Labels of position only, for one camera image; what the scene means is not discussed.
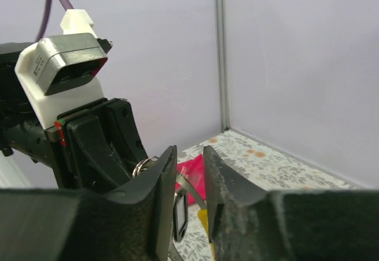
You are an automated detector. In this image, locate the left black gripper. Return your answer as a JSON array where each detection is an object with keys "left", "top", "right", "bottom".
[{"left": 44, "top": 98, "right": 148, "bottom": 190}]

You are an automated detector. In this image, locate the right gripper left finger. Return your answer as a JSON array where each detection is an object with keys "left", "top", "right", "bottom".
[{"left": 107, "top": 146, "right": 177, "bottom": 260}]

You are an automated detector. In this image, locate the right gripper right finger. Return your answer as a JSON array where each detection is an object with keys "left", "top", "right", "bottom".
[{"left": 203, "top": 146, "right": 269, "bottom": 260}]

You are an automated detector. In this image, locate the silver key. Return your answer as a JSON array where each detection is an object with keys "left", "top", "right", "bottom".
[{"left": 176, "top": 173, "right": 207, "bottom": 210}]

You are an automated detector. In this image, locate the dark blue key tag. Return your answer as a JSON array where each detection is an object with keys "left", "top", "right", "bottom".
[{"left": 173, "top": 188, "right": 188, "bottom": 242}]

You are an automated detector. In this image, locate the yellow key tag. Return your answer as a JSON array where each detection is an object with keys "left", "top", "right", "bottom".
[{"left": 198, "top": 209, "right": 215, "bottom": 260}]

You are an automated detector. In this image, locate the metal spiral keyring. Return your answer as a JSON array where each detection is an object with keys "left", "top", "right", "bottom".
[{"left": 132, "top": 156, "right": 158, "bottom": 178}]

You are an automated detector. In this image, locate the pink folded cloth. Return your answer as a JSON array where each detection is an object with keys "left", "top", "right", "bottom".
[{"left": 177, "top": 154, "right": 206, "bottom": 201}]

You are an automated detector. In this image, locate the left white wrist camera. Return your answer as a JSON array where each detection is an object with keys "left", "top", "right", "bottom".
[{"left": 15, "top": 9, "right": 108, "bottom": 130}]

